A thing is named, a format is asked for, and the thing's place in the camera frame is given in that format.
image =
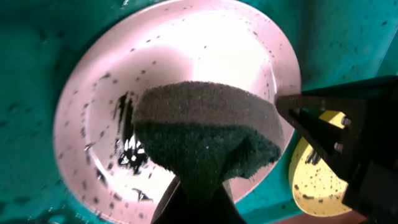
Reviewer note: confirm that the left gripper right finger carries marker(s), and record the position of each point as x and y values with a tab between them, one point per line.
353	128

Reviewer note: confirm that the yellow-green plate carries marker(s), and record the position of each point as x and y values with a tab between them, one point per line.
316	189

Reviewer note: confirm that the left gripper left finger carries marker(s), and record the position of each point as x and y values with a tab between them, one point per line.
173	208

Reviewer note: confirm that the white plate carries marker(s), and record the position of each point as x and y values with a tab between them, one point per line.
228	42

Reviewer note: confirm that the teal plastic tray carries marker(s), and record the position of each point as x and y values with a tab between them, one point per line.
41	41

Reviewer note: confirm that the dark green sponge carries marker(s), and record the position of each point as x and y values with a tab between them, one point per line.
207	133

